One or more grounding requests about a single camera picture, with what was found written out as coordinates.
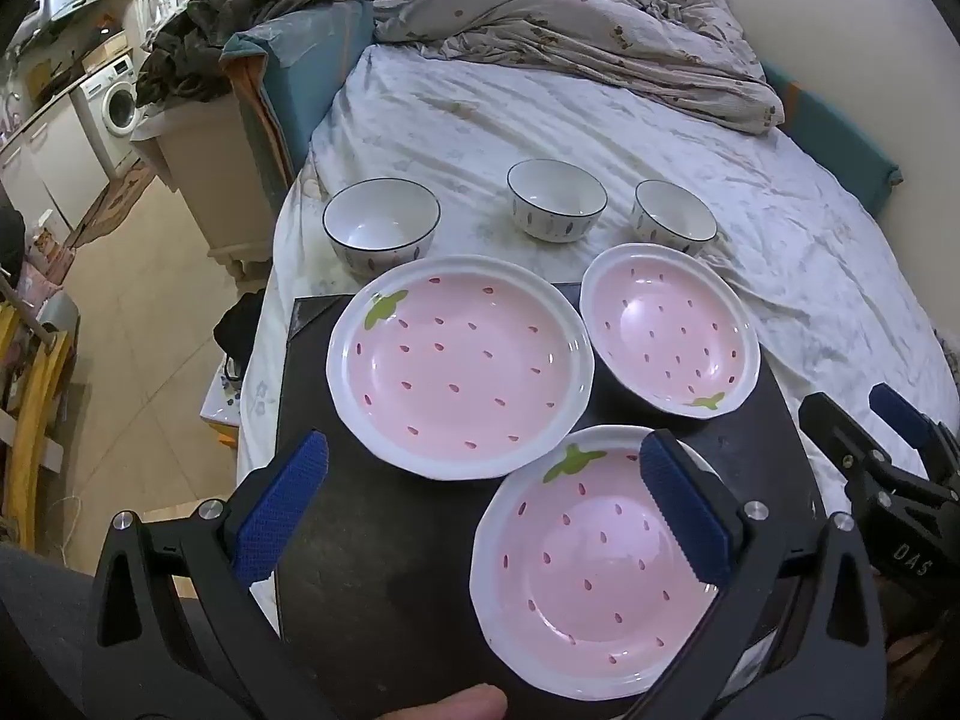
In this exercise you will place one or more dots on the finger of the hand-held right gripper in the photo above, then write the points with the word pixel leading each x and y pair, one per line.
pixel 904 416
pixel 836 427

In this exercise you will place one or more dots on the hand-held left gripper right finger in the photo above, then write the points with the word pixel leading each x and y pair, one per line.
pixel 686 510

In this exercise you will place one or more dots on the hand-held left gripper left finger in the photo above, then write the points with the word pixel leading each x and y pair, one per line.
pixel 281 510

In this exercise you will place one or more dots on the medium pink strawberry plate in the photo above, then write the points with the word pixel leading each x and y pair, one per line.
pixel 592 577

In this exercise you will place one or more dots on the small pink strawberry plate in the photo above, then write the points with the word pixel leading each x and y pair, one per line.
pixel 667 330

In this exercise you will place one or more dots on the large pink strawberry plate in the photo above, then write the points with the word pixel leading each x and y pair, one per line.
pixel 457 367

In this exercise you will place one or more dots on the white bowl with dark rim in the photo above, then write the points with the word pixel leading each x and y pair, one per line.
pixel 673 214
pixel 381 225
pixel 556 199

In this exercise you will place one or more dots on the person's left hand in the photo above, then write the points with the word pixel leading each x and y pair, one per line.
pixel 442 706

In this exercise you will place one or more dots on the black board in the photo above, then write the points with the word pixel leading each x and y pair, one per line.
pixel 360 540

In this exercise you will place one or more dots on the white floral box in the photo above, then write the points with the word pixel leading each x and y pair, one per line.
pixel 221 412

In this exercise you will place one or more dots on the black bag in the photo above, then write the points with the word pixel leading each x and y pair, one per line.
pixel 240 330

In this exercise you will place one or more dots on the yellow wooden rack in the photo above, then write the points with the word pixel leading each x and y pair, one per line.
pixel 37 420

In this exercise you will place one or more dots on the teal foam pad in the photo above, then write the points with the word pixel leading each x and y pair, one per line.
pixel 840 127
pixel 300 90

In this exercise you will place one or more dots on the beige storage cabinet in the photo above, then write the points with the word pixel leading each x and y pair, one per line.
pixel 202 180

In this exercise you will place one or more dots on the white kitchen cabinets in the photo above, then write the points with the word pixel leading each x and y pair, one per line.
pixel 52 165

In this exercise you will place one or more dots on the white bed sheet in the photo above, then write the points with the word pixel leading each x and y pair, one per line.
pixel 525 112

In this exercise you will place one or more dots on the white washing machine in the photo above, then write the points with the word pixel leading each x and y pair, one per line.
pixel 112 109

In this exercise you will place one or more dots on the beige printed quilt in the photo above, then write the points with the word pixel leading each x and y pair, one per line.
pixel 600 22

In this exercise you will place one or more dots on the dark clothes pile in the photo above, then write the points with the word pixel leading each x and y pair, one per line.
pixel 217 37

